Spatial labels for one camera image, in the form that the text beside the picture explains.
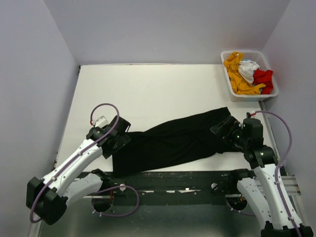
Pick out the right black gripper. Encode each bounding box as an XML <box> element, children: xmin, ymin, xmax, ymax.
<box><xmin>210</xmin><ymin>115</ymin><xmax>249</xmax><ymax>150</ymax></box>

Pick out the black t shirt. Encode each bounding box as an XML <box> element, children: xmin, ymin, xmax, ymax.
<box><xmin>113</xmin><ymin>107</ymin><xmax>236</xmax><ymax>177</ymax></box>

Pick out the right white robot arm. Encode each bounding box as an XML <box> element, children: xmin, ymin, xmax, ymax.
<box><xmin>210</xmin><ymin>114</ymin><xmax>314</xmax><ymax>237</ymax></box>

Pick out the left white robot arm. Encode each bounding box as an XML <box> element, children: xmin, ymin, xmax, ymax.
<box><xmin>26</xmin><ymin>116</ymin><xmax>131</xmax><ymax>225</ymax></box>

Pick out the yellow t shirt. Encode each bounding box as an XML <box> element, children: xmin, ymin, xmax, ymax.
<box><xmin>223</xmin><ymin>51</ymin><xmax>266</xmax><ymax>95</ymax></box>

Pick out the white plastic laundry basket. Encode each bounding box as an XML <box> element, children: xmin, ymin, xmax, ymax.
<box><xmin>223</xmin><ymin>50</ymin><xmax>279</xmax><ymax>102</ymax></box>

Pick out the red t shirt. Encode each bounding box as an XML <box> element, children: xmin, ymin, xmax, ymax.
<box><xmin>253</xmin><ymin>69</ymin><xmax>274</xmax><ymax>95</ymax></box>

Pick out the white t shirt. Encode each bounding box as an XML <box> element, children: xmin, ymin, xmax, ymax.
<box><xmin>238</xmin><ymin>60</ymin><xmax>260</xmax><ymax>84</ymax></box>

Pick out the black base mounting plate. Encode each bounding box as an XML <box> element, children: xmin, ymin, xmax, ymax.
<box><xmin>92</xmin><ymin>169</ymin><xmax>242</xmax><ymax>206</ymax></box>

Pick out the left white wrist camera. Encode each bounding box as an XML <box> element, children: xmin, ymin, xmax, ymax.
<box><xmin>94</xmin><ymin>116</ymin><xmax>109</xmax><ymax>128</ymax></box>

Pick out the aluminium frame rail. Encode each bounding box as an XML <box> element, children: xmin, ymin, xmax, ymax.
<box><xmin>258</xmin><ymin>101</ymin><xmax>306</xmax><ymax>223</ymax></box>

